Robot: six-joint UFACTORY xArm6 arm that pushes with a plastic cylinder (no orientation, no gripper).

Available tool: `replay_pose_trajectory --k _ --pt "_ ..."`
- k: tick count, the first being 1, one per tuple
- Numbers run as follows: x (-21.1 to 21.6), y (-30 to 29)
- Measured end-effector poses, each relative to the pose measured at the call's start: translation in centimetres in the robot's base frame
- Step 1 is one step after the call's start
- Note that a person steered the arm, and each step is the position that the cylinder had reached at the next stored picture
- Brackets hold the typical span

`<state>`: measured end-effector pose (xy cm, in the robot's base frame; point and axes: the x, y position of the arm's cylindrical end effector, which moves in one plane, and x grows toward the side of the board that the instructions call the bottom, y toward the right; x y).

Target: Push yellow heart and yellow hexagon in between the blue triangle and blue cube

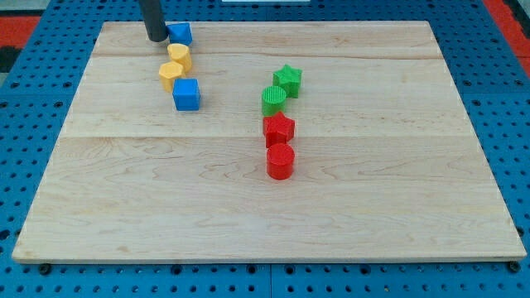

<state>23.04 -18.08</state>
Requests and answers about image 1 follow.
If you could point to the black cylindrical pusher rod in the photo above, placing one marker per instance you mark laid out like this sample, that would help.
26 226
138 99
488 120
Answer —
154 20

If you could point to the blue triangle block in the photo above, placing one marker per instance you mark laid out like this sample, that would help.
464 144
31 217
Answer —
180 33

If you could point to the yellow heart block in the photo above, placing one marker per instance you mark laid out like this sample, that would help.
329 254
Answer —
180 53

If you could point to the yellow hexagon block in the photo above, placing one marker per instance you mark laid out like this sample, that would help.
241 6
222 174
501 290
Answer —
168 73

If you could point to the blue cube block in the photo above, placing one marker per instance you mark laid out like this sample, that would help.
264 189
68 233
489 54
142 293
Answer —
186 94

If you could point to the green cylinder block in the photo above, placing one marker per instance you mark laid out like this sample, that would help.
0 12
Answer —
273 100

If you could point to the green star block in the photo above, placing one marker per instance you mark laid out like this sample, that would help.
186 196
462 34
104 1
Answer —
289 79

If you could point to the red star block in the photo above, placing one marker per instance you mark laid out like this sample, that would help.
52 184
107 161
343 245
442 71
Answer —
278 129

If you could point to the red cylinder block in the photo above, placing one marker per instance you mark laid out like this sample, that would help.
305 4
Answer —
280 160

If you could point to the light wooden board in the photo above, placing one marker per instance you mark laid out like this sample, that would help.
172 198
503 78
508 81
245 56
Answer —
387 164

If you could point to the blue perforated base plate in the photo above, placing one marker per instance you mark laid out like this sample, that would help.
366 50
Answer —
41 84

